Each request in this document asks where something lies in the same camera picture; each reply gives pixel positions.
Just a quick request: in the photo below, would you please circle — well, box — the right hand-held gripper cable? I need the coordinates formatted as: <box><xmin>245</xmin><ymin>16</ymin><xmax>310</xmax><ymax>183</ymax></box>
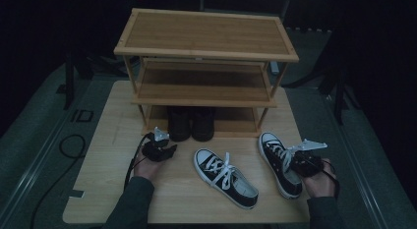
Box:
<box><xmin>323</xmin><ymin>158</ymin><xmax>342</xmax><ymax>200</ymax></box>

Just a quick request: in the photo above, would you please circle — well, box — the grey tape piece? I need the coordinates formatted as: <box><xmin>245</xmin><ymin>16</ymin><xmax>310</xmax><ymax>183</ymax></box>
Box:
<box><xmin>68</xmin><ymin>189</ymin><xmax>86</xmax><ymax>200</ymax></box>

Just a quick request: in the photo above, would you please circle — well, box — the wooden shoe rack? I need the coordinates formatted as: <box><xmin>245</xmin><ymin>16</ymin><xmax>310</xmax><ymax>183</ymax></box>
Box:
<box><xmin>113</xmin><ymin>7</ymin><xmax>300</xmax><ymax>139</ymax></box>

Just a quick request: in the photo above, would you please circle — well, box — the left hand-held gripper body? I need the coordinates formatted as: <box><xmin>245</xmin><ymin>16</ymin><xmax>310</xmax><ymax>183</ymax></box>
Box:
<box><xmin>141</xmin><ymin>126</ymin><xmax>171</xmax><ymax>163</ymax></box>

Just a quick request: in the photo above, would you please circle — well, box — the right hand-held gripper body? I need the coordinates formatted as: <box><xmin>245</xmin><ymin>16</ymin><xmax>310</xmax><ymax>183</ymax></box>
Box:
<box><xmin>288</xmin><ymin>139</ymin><xmax>328</xmax><ymax>178</ymax></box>

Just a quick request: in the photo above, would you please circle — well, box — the hand-held gripper cable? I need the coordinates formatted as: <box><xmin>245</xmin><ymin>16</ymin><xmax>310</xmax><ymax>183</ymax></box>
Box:
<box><xmin>123</xmin><ymin>132</ymin><xmax>154</xmax><ymax>191</ymax></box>
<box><xmin>323</xmin><ymin>158</ymin><xmax>342</xmax><ymax>200</ymax></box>

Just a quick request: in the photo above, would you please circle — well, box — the person's right hand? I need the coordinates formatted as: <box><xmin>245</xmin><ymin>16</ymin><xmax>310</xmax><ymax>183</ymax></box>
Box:
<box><xmin>301</xmin><ymin>159</ymin><xmax>337</xmax><ymax>200</ymax></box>

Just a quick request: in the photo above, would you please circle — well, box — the black cable on floor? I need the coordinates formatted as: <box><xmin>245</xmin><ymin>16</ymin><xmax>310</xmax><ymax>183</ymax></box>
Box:
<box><xmin>30</xmin><ymin>134</ymin><xmax>88</xmax><ymax>229</ymax></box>

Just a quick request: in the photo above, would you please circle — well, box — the black and white sneaker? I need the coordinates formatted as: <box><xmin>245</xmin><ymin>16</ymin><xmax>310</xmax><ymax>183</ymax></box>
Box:
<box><xmin>193</xmin><ymin>147</ymin><xmax>260</xmax><ymax>210</ymax></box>
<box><xmin>258</xmin><ymin>132</ymin><xmax>304</xmax><ymax>200</ymax></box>

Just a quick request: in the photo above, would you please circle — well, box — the black slip-on shoe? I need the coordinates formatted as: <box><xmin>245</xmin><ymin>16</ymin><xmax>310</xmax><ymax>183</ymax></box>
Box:
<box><xmin>191</xmin><ymin>106</ymin><xmax>217</xmax><ymax>143</ymax></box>
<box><xmin>166</xmin><ymin>105</ymin><xmax>192</xmax><ymax>143</ymax></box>

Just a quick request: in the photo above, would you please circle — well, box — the left hand-held gripper cable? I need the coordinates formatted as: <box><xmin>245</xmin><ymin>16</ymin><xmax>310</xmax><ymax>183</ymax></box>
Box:
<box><xmin>123</xmin><ymin>132</ymin><xmax>154</xmax><ymax>191</ymax></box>

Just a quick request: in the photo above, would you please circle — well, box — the person's left hand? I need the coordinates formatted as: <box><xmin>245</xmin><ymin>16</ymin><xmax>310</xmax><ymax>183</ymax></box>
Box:
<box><xmin>133</xmin><ymin>146</ymin><xmax>165</xmax><ymax>182</ymax></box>

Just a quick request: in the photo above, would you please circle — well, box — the black stand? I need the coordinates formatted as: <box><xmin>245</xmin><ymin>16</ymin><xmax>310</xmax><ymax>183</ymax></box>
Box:
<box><xmin>284</xmin><ymin>66</ymin><xmax>362</xmax><ymax>126</ymax></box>
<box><xmin>55</xmin><ymin>50</ymin><xmax>96</xmax><ymax>111</ymax></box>

